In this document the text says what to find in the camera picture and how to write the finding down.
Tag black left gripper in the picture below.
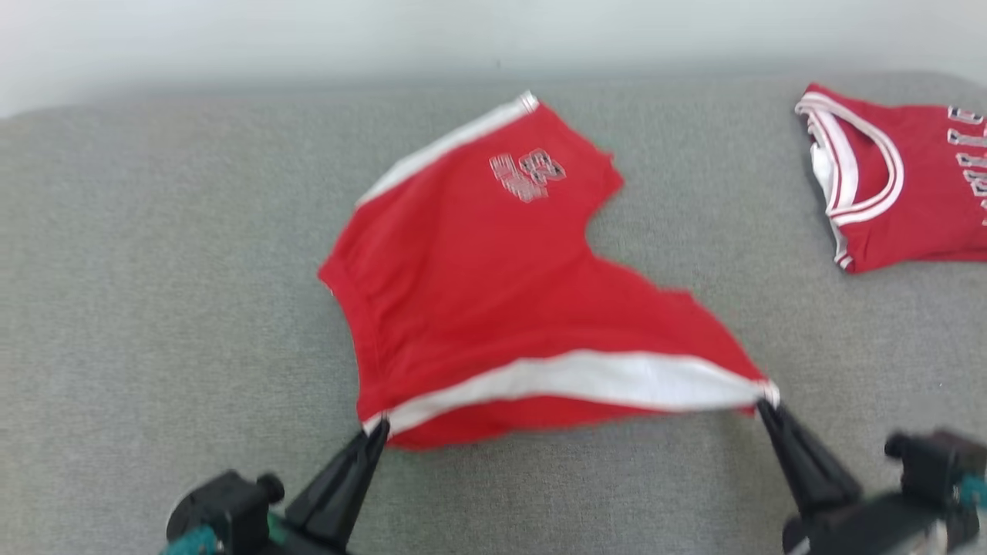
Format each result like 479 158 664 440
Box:
262 419 390 555

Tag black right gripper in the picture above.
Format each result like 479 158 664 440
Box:
758 402 961 555

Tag red white basketball shorts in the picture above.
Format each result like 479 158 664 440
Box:
318 91 780 452

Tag red Bulls basketball jersey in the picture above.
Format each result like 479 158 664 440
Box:
794 83 987 274

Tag grey fabric sofa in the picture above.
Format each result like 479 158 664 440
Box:
0 71 987 555

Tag teal left camera cable plug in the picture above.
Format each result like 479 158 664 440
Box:
158 524 224 555

